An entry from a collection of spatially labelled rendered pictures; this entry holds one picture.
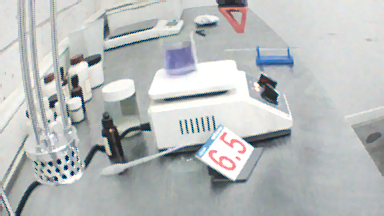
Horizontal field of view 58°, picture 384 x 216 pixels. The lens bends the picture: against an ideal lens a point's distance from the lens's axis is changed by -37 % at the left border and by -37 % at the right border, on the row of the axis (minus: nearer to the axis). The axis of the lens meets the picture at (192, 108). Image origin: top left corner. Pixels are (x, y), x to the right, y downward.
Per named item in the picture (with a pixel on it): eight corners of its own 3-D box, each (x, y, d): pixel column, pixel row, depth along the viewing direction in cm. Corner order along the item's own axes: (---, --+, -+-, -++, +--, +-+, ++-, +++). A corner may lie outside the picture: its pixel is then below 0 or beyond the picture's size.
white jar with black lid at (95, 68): (93, 90, 111) (90, 61, 109) (77, 90, 115) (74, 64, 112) (109, 79, 117) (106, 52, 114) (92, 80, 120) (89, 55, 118)
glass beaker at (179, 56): (169, 71, 80) (162, 25, 78) (205, 68, 79) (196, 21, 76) (157, 84, 75) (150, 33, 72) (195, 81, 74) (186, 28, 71)
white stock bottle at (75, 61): (74, 107, 102) (68, 62, 99) (70, 100, 108) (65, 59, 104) (94, 99, 105) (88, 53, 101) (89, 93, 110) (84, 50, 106)
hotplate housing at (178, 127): (284, 105, 83) (278, 60, 80) (293, 135, 71) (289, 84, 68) (151, 124, 85) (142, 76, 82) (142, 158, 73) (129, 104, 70)
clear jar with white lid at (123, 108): (126, 142, 79) (116, 93, 77) (104, 135, 83) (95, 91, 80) (150, 128, 84) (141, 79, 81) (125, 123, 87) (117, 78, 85)
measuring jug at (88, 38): (110, 73, 122) (106, 21, 117) (70, 88, 119) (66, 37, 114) (105, 60, 139) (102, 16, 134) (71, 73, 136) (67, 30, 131)
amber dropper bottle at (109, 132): (124, 150, 76) (114, 106, 74) (124, 158, 74) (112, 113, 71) (108, 151, 76) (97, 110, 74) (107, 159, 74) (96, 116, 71)
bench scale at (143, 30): (179, 35, 151) (177, 21, 149) (101, 52, 154) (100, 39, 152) (184, 24, 169) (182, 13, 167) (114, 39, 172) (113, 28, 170)
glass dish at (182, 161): (181, 179, 65) (178, 165, 64) (159, 167, 69) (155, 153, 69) (217, 164, 68) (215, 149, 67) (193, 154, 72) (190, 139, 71)
